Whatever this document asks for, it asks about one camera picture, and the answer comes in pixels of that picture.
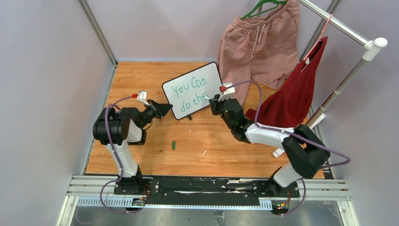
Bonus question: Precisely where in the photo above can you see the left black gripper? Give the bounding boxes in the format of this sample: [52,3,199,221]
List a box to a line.
[139,100,172,129]

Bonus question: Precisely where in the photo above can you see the small black-framed whiteboard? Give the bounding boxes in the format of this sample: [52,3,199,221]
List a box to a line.
[161,62,222,120]

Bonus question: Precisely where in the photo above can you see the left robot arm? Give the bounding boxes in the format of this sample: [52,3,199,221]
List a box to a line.
[93,99,173,194]

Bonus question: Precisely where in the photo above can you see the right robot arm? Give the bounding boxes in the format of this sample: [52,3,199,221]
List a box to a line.
[209,95,331,197]

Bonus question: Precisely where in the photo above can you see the dark red garment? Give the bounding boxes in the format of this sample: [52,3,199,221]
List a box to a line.
[257,36,328,128]

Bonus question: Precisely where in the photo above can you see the pink shorts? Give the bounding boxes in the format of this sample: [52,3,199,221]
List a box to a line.
[217,0,300,105]

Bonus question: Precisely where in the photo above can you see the pink clothes hanger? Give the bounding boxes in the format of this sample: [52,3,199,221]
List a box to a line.
[301,14,333,73]

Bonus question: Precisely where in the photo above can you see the green clothes hanger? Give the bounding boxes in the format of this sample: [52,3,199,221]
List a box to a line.
[241,0,287,20]

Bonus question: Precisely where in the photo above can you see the metal clothes rack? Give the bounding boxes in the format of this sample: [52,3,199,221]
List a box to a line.
[272,0,388,158]

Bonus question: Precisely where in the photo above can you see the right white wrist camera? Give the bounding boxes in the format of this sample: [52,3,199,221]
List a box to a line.
[218,82,235,101]

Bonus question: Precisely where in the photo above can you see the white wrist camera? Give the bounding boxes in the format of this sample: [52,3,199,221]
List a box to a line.
[132,90,149,106]
[218,82,235,101]

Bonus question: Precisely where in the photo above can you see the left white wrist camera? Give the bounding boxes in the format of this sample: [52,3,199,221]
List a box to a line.
[132,90,149,106]

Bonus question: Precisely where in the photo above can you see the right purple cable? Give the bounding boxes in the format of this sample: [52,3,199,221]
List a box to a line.
[220,80,351,216]

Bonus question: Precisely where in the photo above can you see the purple cable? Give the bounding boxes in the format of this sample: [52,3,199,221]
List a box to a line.
[99,93,147,214]
[220,80,351,216]

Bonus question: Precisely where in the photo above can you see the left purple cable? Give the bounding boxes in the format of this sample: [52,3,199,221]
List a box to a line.
[99,93,147,214]

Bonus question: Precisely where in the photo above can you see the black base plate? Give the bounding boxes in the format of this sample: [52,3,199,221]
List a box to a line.
[124,176,300,207]

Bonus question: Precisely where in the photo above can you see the aluminium rail frame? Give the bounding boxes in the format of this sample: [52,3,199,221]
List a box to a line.
[57,175,359,226]

